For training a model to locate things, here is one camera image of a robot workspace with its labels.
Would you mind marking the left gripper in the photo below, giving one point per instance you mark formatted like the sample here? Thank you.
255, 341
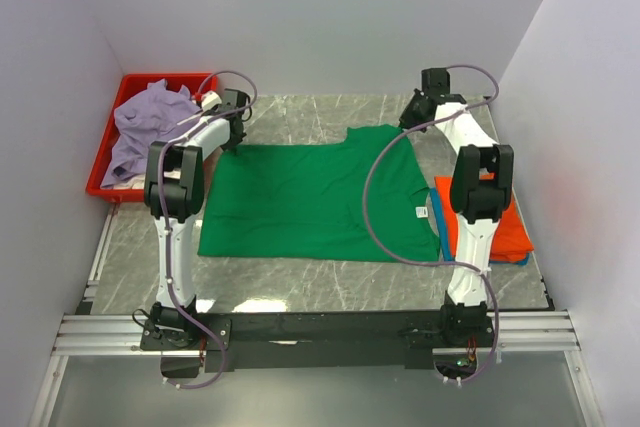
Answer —
234, 143

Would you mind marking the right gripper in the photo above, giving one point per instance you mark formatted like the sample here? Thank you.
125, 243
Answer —
407, 121

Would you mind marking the green t-shirt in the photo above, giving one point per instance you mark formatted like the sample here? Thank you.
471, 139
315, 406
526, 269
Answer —
355, 200

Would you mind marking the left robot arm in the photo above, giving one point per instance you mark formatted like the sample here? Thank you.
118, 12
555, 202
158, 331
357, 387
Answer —
174, 192

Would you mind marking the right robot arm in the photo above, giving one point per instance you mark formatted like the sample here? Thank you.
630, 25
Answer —
480, 193

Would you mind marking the red plastic bin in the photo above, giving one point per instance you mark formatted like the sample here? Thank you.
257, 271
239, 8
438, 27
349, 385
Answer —
130, 85

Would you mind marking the lavender t-shirt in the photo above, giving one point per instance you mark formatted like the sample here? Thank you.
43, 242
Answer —
155, 114

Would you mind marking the folded orange t-shirt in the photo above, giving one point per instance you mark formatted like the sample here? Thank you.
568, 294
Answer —
510, 237

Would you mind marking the folded blue t-shirt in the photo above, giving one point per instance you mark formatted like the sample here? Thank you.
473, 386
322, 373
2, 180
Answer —
440, 227

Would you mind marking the black base beam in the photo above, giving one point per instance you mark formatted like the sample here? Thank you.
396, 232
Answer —
320, 339

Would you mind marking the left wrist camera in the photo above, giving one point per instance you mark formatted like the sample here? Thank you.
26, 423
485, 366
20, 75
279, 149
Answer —
208, 100

